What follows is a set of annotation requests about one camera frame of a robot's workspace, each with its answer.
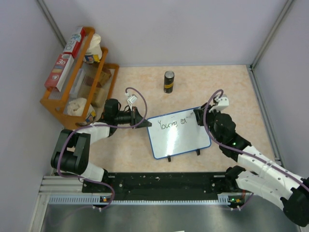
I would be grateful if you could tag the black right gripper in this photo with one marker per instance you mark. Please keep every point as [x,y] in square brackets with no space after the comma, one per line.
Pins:
[200,113]

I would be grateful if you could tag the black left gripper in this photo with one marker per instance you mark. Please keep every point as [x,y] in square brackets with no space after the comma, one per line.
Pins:
[135,117]

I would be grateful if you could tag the blue framed whiteboard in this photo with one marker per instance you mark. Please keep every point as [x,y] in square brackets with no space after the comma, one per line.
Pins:
[174,134]

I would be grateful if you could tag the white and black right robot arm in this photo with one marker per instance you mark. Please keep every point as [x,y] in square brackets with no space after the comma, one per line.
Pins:
[255,172]

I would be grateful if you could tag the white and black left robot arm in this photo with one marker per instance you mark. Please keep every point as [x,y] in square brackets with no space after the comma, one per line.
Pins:
[71,153]

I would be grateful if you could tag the black Schweppes can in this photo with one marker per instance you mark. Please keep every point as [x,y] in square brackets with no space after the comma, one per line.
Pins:
[168,81]

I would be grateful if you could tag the tan wrapped soap block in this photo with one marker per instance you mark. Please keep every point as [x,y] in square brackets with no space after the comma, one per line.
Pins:
[98,97]

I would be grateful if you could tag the brown wrapped soap block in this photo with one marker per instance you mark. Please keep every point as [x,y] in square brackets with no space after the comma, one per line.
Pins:
[104,75]

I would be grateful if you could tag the orange wooden shelf rack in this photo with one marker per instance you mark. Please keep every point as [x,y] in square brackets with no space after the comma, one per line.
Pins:
[56,102]

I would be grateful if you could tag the white bag lower shelf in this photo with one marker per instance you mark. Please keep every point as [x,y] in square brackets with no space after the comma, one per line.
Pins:
[76,108]

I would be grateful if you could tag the clear plastic sheet pack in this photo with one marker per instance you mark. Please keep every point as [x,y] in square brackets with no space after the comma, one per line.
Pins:
[83,78]

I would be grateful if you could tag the white bag with cartoon label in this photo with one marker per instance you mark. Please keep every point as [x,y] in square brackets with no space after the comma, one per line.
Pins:
[94,52]

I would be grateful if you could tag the red and white foil box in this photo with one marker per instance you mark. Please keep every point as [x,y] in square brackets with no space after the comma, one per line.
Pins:
[59,72]

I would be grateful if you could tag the red and white wrap box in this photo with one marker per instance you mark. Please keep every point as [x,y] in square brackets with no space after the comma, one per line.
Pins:
[75,41]

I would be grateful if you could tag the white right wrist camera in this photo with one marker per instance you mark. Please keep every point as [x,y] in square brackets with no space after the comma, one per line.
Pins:
[220,103]

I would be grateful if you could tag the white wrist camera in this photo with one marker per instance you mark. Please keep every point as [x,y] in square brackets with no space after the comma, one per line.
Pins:
[220,103]
[131,99]

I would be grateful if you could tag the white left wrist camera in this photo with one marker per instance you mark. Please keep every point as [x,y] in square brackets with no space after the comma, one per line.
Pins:
[131,99]

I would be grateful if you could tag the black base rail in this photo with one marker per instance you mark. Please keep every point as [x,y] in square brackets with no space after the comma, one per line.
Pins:
[169,186]

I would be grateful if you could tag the grey slotted cable duct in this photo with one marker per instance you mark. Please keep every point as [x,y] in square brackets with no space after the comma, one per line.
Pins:
[100,200]

